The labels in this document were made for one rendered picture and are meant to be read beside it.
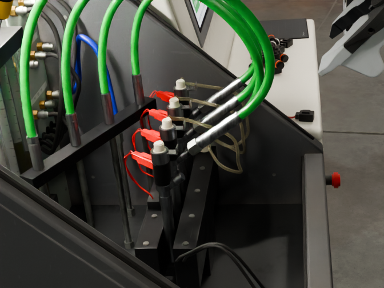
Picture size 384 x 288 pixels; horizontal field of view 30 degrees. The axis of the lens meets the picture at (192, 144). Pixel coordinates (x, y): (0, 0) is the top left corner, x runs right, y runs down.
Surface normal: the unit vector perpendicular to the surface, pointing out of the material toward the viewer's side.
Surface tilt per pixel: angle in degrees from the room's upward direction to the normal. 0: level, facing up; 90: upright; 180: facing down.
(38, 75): 90
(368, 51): 92
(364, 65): 92
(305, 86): 0
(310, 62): 0
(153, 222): 0
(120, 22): 90
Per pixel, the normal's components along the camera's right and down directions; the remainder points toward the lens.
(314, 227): -0.09, -0.88
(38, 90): 0.99, -0.02
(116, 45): -0.12, 0.47
